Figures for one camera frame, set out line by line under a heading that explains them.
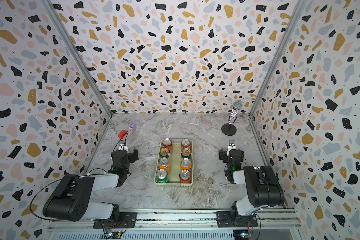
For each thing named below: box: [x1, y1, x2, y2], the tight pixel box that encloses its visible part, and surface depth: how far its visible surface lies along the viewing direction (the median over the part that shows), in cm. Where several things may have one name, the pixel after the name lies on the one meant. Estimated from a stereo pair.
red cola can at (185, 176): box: [179, 169, 192, 184], surface depth 80 cm
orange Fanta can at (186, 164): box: [180, 157, 193, 173], surface depth 85 cm
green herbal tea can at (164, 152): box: [159, 147, 170, 159], surface depth 88 cm
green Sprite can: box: [155, 168, 169, 183], surface depth 80 cm
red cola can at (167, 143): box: [161, 138, 174, 154], surface depth 94 cm
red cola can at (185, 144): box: [180, 138, 191, 150], surface depth 93 cm
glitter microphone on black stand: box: [221, 99, 243, 136], surface depth 112 cm
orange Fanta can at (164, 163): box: [158, 157, 172, 174], surface depth 84 cm
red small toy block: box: [118, 130, 127, 139], surface depth 111 cm
